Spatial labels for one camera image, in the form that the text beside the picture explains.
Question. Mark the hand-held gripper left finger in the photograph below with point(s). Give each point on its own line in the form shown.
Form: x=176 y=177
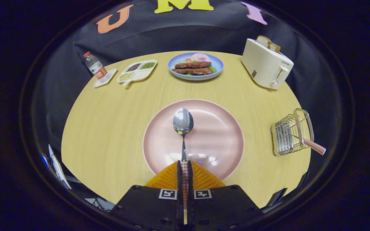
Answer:
x=153 y=208

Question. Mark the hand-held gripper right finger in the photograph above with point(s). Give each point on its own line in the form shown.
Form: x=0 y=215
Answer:
x=220 y=208

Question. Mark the pink plate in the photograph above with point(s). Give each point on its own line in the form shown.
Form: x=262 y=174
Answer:
x=217 y=138

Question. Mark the white flat panel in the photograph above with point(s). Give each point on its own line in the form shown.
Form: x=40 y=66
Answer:
x=58 y=166

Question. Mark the blue lit device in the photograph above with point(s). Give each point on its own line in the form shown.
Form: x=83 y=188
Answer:
x=44 y=161

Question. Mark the white divided tray with beans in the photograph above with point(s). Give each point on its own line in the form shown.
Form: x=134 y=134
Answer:
x=141 y=74

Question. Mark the white square coaster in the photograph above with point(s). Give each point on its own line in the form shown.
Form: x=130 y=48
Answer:
x=106 y=81

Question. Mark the green lettuce leaf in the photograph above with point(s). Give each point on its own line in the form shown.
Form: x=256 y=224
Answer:
x=213 y=69

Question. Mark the brown meat strip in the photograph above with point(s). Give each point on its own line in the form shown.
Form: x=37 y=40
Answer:
x=193 y=71
x=193 y=64

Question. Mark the blue plate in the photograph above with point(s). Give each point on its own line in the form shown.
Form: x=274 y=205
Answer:
x=218 y=65

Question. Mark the white toaster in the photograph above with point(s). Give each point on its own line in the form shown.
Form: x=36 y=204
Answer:
x=262 y=65

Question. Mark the pink ham slice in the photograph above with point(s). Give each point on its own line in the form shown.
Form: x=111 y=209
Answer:
x=200 y=57

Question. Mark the clear bottle with red cap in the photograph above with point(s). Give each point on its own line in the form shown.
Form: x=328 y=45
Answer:
x=95 y=66

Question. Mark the brown toast slice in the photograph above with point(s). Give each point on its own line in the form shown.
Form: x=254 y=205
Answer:
x=275 y=47
x=263 y=41

